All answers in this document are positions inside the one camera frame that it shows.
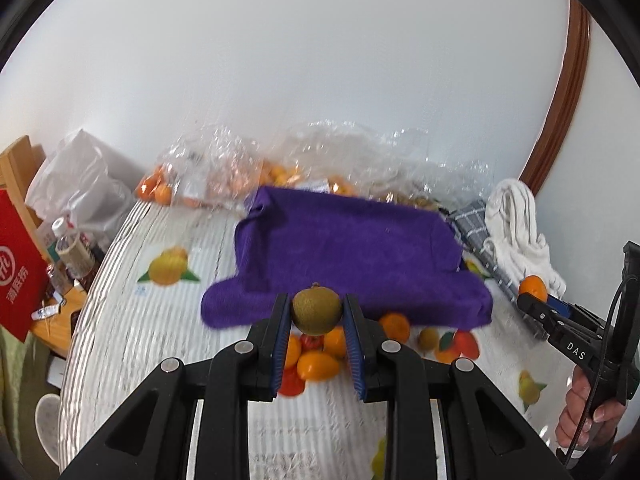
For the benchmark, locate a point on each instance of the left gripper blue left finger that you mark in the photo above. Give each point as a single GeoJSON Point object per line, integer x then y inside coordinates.
{"type": "Point", "coordinates": [191, 417]}

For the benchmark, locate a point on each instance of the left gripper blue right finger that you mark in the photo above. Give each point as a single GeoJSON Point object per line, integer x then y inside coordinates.
{"type": "Point", "coordinates": [441, 413]}

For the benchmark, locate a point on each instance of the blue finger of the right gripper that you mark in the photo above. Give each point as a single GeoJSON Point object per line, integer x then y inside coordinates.
{"type": "Point", "coordinates": [559, 307]}
{"type": "Point", "coordinates": [544, 314]}

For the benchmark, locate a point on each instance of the large orange mandarin front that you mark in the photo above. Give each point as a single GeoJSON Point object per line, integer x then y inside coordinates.
{"type": "Point", "coordinates": [534, 286]}

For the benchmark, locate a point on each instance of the large orange mandarin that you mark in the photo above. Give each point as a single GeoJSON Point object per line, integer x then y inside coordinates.
{"type": "Point", "coordinates": [534, 286]}
{"type": "Point", "coordinates": [396, 327]}

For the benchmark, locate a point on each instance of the small orange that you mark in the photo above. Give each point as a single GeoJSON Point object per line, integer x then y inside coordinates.
{"type": "Point", "coordinates": [293, 351]}
{"type": "Point", "coordinates": [334, 343]}

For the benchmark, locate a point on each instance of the oval orange kumquat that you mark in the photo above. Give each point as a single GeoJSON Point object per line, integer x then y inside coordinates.
{"type": "Point", "coordinates": [317, 366]}

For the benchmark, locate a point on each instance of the small red fruit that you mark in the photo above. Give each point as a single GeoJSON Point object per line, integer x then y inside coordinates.
{"type": "Point", "coordinates": [311, 343]}

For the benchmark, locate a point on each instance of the green-brown round fruit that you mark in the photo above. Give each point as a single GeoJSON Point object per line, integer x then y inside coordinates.
{"type": "Point", "coordinates": [316, 310]}

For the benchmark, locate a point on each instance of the white striped towel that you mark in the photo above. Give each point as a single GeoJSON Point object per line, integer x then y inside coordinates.
{"type": "Point", "coordinates": [514, 241]}

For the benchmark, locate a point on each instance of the wooden side table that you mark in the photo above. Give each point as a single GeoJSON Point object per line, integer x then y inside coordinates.
{"type": "Point", "coordinates": [56, 332]}

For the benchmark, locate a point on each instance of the purple towel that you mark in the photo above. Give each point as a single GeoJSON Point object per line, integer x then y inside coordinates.
{"type": "Point", "coordinates": [392, 258]}

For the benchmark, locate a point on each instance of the clear plastic bag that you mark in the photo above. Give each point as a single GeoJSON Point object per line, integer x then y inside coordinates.
{"type": "Point", "coordinates": [392, 168]}

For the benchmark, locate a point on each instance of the plastic bottle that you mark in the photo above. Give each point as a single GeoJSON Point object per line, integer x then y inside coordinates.
{"type": "Point", "coordinates": [72, 250]}

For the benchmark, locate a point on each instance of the red paper bag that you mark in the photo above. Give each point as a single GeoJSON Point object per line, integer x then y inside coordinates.
{"type": "Point", "coordinates": [23, 277]}

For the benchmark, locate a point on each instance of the white plastic bag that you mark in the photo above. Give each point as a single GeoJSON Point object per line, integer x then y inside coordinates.
{"type": "Point", "coordinates": [74, 183]}

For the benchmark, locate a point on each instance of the clear bag of oranges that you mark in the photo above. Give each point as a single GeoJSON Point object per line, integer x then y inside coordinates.
{"type": "Point", "coordinates": [213, 167]}

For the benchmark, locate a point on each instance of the wooden chair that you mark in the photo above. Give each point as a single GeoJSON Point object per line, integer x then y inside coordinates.
{"type": "Point", "coordinates": [19, 165]}

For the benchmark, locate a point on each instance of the brown wooden door frame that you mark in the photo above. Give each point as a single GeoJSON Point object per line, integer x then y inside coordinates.
{"type": "Point", "coordinates": [565, 99]}

